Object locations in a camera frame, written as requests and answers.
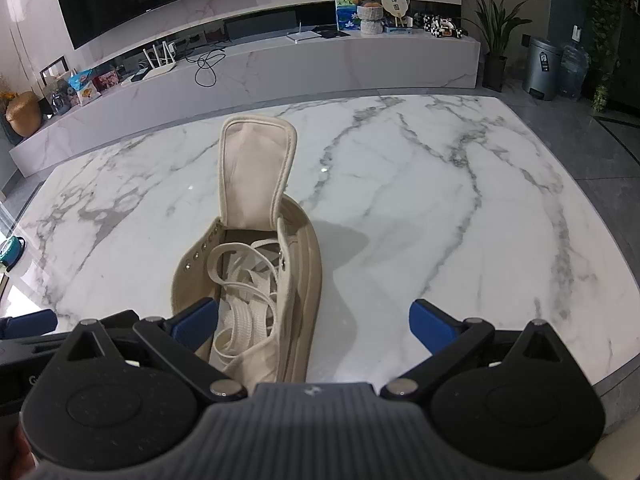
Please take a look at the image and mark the white flat router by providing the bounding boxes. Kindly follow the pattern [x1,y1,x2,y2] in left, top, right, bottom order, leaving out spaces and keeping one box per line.
[286,22,319,43]

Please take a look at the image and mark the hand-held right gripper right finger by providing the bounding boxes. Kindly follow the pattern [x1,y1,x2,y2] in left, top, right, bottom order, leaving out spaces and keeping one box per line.
[380,299,590,403]

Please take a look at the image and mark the golden round vase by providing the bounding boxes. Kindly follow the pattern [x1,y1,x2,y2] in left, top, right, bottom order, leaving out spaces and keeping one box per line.
[5,91,42,138]

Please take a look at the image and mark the white router with antennas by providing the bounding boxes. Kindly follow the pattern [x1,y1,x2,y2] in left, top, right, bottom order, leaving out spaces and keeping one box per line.
[142,44,177,79]

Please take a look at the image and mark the potted green plant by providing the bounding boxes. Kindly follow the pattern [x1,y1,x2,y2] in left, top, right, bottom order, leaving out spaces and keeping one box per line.
[460,0,541,92]

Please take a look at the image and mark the blue snack packet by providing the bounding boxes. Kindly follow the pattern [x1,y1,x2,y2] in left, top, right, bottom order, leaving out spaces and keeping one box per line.
[67,69,96,107]

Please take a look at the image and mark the marble television console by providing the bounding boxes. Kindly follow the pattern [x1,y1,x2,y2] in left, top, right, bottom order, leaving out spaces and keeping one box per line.
[7,35,482,178]

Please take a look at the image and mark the white woven basket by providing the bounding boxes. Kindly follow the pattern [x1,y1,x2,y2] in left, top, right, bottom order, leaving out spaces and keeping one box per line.
[356,1,385,37]

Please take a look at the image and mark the hanging vine plant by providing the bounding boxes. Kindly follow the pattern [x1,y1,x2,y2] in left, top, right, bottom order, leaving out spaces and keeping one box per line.
[570,0,640,86]

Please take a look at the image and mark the pink box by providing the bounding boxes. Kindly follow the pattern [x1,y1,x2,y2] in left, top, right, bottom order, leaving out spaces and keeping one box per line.
[92,71,121,93]

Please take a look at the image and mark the teal round object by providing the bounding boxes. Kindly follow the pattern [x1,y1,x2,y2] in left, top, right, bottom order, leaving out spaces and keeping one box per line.
[0,236,27,268]

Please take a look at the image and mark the black cable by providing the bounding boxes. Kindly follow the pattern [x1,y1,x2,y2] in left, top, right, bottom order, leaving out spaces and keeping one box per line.
[186,42,226,88]

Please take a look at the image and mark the black photo frame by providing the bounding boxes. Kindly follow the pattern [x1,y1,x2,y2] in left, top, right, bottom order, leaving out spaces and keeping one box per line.
[39,56,70,86]

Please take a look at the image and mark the beige canvas shoe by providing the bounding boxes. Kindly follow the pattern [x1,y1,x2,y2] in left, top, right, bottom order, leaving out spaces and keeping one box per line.
[170,114,323,386]

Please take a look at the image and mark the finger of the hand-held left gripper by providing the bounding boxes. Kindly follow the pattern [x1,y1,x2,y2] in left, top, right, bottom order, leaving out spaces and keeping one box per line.
[0,308,76,361]

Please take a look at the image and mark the grey trash can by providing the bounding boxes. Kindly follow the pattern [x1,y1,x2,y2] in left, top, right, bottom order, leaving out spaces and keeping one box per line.
[522,36,565,101]

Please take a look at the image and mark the black white toy cars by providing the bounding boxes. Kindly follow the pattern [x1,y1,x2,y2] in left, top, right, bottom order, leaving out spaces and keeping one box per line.
[412,12,468,40]

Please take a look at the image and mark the clear water bottle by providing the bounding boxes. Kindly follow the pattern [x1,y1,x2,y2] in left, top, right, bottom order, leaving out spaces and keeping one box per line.
[557,42,591,100]

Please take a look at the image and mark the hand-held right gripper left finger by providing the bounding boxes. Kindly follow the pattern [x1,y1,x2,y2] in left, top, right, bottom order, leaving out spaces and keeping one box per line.
[44,298,249,403]

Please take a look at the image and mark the white shoelace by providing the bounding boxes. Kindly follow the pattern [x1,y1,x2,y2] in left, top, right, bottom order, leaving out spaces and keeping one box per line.
[207,240,283,363]

